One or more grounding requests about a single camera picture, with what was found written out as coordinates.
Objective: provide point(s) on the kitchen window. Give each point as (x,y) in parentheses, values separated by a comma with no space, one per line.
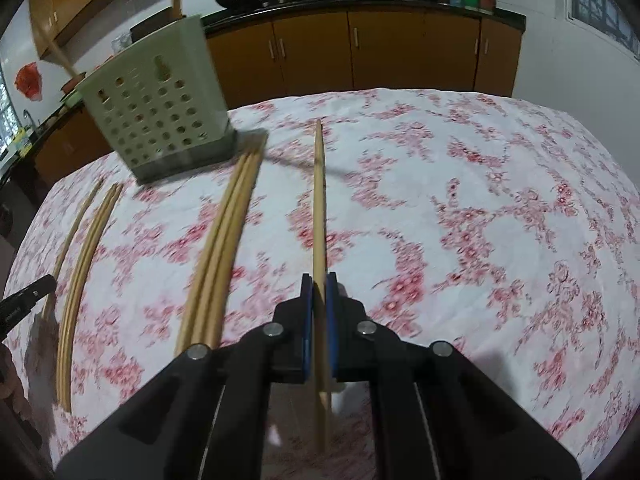
(5,110)

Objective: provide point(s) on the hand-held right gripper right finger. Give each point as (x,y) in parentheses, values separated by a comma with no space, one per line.
(331,325)

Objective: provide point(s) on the hanging red plastic bag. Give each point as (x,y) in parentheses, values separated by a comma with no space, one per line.
(27,80)

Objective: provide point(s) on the green perforated utensil holder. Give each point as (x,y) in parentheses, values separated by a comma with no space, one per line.
(150,110)

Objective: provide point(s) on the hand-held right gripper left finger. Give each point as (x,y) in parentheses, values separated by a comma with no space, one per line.
(307,320)

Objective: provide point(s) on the glass jars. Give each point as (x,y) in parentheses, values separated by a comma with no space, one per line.
(121,44)

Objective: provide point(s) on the red floral tablecloth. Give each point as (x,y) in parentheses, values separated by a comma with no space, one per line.
(450,185)

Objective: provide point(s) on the sink faucet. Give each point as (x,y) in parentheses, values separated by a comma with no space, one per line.
(26,117)

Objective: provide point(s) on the black appliance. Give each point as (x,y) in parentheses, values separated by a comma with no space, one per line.
(145,30)

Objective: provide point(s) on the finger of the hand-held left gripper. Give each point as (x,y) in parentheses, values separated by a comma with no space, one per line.
(25,302)

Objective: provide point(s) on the green basin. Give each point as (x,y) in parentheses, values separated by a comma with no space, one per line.
(70,97)

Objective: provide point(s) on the barred window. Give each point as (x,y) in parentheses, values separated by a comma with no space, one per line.
(600,5)

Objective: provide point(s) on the wooden base cabinets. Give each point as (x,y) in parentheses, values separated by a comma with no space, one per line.
(390,50)

